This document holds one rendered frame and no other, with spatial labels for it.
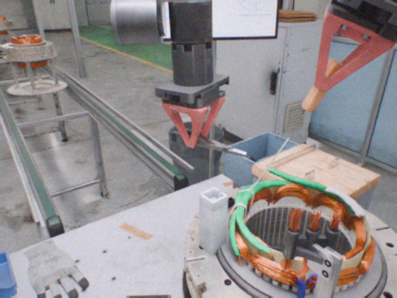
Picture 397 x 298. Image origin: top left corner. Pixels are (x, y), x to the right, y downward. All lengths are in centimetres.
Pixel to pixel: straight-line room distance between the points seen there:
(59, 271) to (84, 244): 12
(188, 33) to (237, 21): 103
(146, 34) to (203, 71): 9
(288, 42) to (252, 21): 122
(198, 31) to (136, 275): 64
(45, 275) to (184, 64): 66
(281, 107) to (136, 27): 242
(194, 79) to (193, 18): 8
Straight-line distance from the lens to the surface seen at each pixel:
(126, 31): 44
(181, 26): 42
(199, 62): 43
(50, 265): 93
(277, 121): 282
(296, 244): 33
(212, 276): 44
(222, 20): 143
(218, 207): 42
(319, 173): 75
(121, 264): 91
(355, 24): 34
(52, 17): 1386
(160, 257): 91
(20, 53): 240
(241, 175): 80
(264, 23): 147
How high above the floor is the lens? 143
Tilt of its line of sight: 26 degrees down
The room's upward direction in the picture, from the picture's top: straight up
